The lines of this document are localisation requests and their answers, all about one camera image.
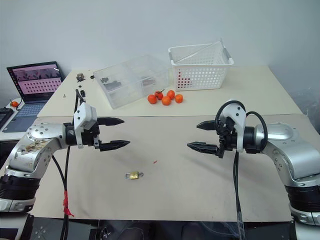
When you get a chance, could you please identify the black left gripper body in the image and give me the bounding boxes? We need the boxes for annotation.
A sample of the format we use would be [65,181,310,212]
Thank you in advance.
[81,123,102,152]

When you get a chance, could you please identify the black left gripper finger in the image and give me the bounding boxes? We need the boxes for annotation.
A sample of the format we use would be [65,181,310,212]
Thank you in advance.
[96,117,125,127]
[99,139,132,153]

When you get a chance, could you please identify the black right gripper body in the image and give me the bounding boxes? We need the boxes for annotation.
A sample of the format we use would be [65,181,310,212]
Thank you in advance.
[215,117,239,159]

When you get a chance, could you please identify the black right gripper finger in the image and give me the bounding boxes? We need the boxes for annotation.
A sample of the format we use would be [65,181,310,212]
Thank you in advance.
[195,120,219,131]
[186,141,221,156]

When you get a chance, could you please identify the brass padlock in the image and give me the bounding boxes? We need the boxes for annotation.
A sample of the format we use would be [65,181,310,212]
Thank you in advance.
[124,171,141,181]

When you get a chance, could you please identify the black parts inside box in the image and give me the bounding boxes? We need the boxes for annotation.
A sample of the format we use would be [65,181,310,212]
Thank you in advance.
[99,76,123,90]

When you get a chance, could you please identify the clear plastic compartment box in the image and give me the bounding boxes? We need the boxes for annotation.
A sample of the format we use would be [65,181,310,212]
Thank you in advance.
[92,54,174,110]

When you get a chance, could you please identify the beige table cover sheet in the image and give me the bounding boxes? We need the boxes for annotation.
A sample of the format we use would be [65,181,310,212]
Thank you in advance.
[31,113,320,222]

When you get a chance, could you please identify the white perforated plastic basket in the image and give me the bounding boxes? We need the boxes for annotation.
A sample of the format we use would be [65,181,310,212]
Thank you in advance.
[167,38,235,92]

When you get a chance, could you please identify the open laptop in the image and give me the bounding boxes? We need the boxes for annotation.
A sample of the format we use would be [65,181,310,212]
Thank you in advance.
[1,61,63,134]

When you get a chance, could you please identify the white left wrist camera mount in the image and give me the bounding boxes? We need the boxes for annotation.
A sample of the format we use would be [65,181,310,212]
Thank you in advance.
[73,102,99,150]

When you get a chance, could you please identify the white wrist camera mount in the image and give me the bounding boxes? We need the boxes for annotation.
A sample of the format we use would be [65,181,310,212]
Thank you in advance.
[73,102,99,150]
[219,100,247,153]

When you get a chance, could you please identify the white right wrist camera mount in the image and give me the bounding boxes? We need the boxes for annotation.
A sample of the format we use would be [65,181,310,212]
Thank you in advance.
[219,100,247,153]

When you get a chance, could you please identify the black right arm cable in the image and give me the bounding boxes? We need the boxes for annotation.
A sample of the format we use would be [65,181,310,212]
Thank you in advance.
[215,100,269,223]

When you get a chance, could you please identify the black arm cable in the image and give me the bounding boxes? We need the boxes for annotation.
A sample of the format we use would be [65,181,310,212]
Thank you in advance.
[215,100,269,223]
[51,88,87,240]

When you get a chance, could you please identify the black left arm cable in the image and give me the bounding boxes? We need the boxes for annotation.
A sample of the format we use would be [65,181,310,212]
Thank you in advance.
[51,88,87,240]

